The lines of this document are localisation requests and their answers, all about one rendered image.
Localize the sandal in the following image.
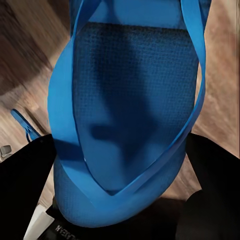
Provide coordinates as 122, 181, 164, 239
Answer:
10, 108, 42, 143
47, 0, 212, 228

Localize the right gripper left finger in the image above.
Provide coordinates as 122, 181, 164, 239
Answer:
0, 134, 57, 240

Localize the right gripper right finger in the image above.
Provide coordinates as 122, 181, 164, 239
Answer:
185, 133, 240, 240

